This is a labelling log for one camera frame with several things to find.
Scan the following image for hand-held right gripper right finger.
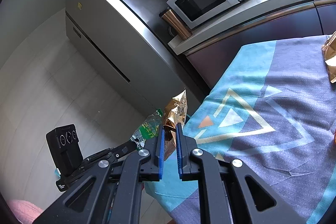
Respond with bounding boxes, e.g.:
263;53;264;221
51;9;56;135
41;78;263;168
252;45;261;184
175;122;307;224

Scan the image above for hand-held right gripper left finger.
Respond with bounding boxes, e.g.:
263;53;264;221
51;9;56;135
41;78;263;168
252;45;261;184
31;124;166;224

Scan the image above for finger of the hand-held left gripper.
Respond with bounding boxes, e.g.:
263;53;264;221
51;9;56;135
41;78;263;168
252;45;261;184
105;141;138;165

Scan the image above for gold foil snack wrapper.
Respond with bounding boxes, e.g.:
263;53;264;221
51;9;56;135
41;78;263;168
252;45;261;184
162;90;189;161

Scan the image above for green printed plastic bag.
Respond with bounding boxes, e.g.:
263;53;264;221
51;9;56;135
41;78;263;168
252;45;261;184
130;109;163;151

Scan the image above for pink cloth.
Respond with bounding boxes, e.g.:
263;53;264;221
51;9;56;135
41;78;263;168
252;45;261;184
8;199;44;224

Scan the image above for printed teal grey tablecloth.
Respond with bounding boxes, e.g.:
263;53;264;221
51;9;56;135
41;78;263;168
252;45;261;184
143;35;336;224

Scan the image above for grey refrigerator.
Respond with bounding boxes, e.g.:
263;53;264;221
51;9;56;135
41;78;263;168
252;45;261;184
65;0;210;114

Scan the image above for kitchen counter cabinet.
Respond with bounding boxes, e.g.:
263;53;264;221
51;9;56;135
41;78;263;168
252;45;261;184
168;0;336;93

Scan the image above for copper thermos tumbler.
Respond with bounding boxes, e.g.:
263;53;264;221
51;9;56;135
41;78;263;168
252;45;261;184
158;7;193;39

